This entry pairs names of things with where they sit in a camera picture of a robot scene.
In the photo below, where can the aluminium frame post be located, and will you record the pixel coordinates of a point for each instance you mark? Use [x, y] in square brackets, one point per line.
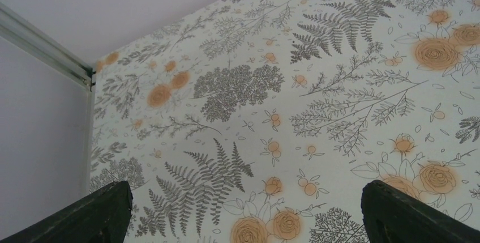
[20, 32]

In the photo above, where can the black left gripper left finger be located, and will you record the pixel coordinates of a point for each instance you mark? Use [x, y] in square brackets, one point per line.
[102, 216]

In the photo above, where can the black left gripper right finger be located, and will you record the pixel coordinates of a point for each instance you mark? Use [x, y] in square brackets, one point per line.
[390, 215]

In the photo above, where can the floral patterned table mat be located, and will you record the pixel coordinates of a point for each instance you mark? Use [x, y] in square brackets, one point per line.
[262, 120]

